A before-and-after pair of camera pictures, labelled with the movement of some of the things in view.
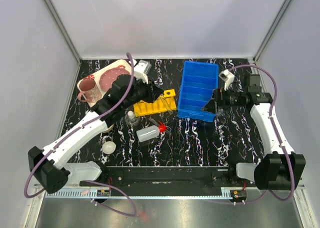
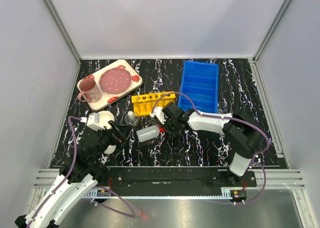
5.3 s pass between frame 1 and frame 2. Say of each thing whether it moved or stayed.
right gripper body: moved
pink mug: stayed
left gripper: moved
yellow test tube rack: stayed
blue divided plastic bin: stayed
